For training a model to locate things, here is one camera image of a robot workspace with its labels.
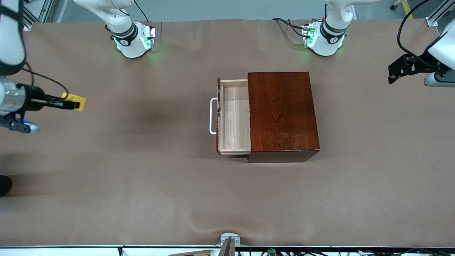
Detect wooden drawer with white handle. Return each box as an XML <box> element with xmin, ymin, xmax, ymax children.
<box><xmin>209</xmin><ymin>78</ymin><xmax>252</xmax><ymax>156</ymax></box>

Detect yellow cube block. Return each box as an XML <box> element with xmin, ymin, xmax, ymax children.
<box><xmin>61</xmin><ymin>92</ymin><xmax>87</xmax><ymax>112</ymax></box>

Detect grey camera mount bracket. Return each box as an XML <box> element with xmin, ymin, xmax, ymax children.
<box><xmin>215</xmin><ymin>233</ymin><xmax>241</xmax><ymax>256</ymax></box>

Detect brown cardboard piece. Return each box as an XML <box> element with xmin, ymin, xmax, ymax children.
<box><xmin>168</xmin><ymin>250</ymin><xmax>211</xmax><ymax>256</ymax></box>

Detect aluminium frame profile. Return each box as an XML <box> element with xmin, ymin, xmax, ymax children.
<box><xmin>23</xmin><ymin>0</ymin><xmax>68</xmax><ymax>31</ymax></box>
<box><xmin>426</xmin><ymin>0</ymin><xmax>455</xmax><ymax>27</ymax></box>

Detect brown table cover sheet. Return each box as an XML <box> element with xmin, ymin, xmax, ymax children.
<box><xmin>0</xmin><ymin>20</ymin><xmax>455</xmax><ymax>248</ymax></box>

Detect black left base cables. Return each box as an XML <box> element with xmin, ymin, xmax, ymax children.
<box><xmin>272</xmin><ymin>17</ymin><xmax>310</xmax><ymax>38</ymax></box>

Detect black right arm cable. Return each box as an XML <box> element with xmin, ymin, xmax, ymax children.
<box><xmin>21</xmin><ymin>62</ymin><xmax>70</xmax><ymax>106</ymax></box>

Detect dark wooden drawer cabinet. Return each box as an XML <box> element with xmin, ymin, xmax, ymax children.
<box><xmin>247</xmin><ymin>71</ymin><xmax>321</xmax><ymax>164</ymax></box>

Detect thin black right base cable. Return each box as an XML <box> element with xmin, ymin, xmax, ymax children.
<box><xmin>133</xmin><ymin>0</ymin><xmax>149</xmax><ymax>22</ymax></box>

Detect black round object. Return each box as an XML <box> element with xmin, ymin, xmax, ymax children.
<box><xmin>0</xmin><ymin>175</ymin><xmax>13</xmax><ymax>197</ymax></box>

